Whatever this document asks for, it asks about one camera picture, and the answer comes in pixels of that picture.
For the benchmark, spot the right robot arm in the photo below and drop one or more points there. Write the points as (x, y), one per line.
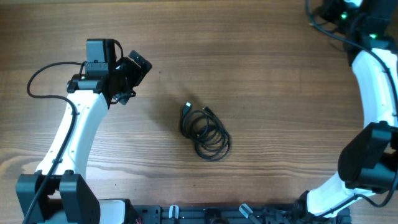
(367, 166)

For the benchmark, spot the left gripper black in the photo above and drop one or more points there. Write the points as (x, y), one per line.
(127, 63)

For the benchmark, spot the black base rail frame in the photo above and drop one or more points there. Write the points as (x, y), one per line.
(269, 214)

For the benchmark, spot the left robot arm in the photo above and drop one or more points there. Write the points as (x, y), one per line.
(57, 191)

